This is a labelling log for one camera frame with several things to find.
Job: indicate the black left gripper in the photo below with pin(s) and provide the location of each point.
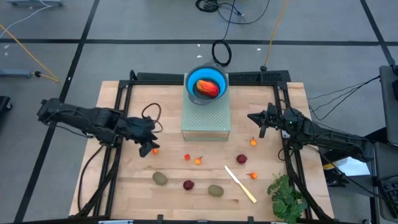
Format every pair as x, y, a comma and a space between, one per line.
136, 129

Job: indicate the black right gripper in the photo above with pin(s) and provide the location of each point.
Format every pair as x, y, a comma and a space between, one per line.
275, 119

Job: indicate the small round red-orange fruit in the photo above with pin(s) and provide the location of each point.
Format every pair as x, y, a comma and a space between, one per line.
155, 151

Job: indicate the small orange fruit with stem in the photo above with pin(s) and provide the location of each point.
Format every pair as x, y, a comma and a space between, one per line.
253, 175
253, 142

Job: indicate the brown-green kiwi fruit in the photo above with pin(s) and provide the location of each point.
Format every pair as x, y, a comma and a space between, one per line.
160, 178
215, 190

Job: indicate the dark red pomegranate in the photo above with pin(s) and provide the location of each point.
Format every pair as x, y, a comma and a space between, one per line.
241, 158
188, 184

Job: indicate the small yellow-orange fruit with stem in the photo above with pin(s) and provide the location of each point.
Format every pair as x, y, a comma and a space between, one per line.
198, 160

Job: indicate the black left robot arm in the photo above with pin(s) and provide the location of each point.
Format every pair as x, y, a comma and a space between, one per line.
77, 116

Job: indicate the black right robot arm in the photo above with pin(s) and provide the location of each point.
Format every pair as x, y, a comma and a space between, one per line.
335, 140

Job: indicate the green perforated metal shelf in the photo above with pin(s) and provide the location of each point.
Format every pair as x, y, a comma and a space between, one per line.
206, 121

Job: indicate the black table edge clamp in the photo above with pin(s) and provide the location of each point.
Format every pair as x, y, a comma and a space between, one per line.
250, 219
160, 218

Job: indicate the green leafy plant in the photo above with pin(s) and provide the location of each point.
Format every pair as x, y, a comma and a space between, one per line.
286, 199

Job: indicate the blue bowl with grey rim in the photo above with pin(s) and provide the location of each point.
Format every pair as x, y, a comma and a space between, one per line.
191, 77

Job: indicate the white sheet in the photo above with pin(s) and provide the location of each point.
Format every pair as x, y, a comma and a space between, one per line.
354, 166

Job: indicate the grey side desk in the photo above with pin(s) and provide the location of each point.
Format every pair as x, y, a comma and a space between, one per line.
385, 158
390, 102

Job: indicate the black keyboard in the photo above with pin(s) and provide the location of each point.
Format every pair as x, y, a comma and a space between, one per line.
388, 196

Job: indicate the black floor object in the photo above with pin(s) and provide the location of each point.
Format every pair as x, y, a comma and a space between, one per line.
4, 104

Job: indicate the grey floor stand base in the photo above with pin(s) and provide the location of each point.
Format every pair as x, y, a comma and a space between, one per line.
34, 2
14, 73

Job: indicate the black metal table frame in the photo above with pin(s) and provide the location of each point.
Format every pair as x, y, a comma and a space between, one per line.
149, 77

